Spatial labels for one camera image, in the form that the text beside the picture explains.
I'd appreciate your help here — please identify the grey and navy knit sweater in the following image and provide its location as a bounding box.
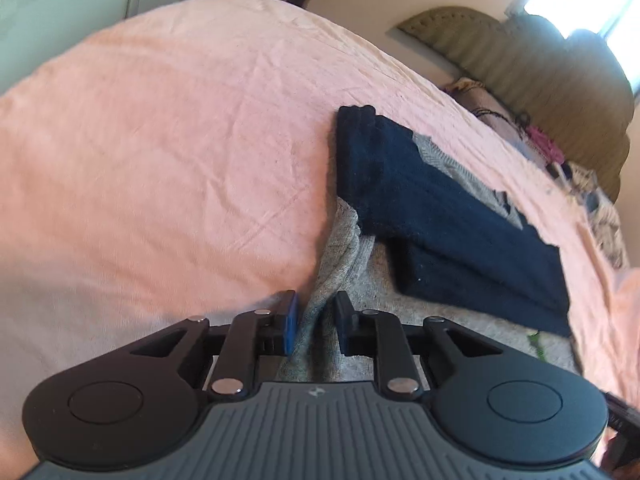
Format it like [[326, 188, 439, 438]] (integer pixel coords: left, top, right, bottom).
[[280, 105, 572, 382]]

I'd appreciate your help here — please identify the pile of mixed clothes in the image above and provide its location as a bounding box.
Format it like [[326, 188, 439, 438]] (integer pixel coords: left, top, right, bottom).
[[546, 160, 630, 269]]

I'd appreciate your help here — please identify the olive upholstered headboard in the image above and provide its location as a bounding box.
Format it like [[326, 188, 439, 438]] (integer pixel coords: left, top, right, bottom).
[[397, 6, 636, 200]]

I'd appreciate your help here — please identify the pink bed sheet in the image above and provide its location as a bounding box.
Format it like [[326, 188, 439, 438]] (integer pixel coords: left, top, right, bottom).
[[1, 0, 639, 479]]

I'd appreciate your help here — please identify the bright window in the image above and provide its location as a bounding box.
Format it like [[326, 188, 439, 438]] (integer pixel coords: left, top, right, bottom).
[[513, 0, 639, 93]]

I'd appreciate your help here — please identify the magenta cloth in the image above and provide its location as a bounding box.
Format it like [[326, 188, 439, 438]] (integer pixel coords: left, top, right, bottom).
[[525, 126, 565, 165]]

